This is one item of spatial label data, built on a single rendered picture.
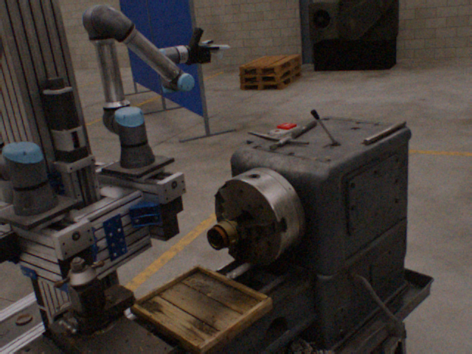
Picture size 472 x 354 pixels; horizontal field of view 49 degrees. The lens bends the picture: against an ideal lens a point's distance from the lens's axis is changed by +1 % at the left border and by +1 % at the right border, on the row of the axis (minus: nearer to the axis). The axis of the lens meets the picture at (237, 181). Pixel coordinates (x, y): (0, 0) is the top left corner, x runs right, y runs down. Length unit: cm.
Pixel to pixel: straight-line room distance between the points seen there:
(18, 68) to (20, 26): 15
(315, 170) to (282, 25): 1084
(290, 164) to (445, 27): 995
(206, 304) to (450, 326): 172
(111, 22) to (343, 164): 104
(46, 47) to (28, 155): 46
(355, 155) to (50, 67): 118
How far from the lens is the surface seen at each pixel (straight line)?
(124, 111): 217
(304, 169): 170
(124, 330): 150
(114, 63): 224
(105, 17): 212
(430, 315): 315
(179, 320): 164
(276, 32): 1252
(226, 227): 162
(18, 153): 185
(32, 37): 207
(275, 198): 162
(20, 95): 204
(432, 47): 1163
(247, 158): 187
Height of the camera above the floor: 182
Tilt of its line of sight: 21 degrees down
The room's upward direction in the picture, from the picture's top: 6 degrees counter-clockwise
